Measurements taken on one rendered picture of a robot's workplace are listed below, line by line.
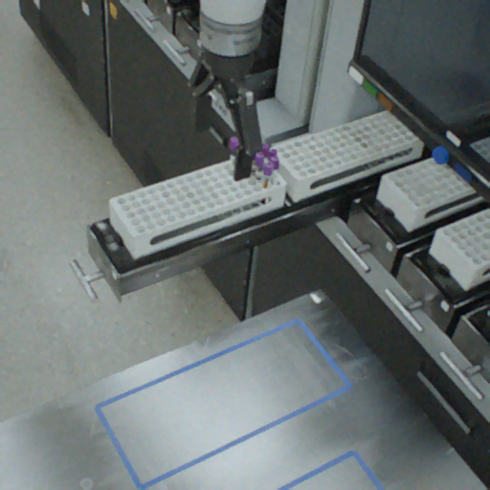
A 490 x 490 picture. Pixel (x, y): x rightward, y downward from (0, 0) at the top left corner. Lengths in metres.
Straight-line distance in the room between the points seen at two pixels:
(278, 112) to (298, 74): 0.12
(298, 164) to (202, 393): 0.49
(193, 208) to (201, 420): 0.38
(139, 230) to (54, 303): 1.05
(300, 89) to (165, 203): 0.49
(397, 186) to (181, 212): 0.40
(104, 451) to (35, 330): 1.21
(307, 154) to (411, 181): 0.19
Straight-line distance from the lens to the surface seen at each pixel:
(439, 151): 1.38
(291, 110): 1.81
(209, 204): 1.41
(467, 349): 1.42
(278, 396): 1.21
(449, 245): 1.41
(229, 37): 1.20
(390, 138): 1.60
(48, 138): 2.92
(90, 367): 2.25
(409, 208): 1.46
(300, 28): 1.71
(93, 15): 2.56
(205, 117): 1.41
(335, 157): 1.53
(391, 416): 1.23
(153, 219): 1.37
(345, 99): 1.63
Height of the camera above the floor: 1.82
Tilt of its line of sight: 46 degrees down
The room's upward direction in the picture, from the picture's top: 6 degrees clockwise
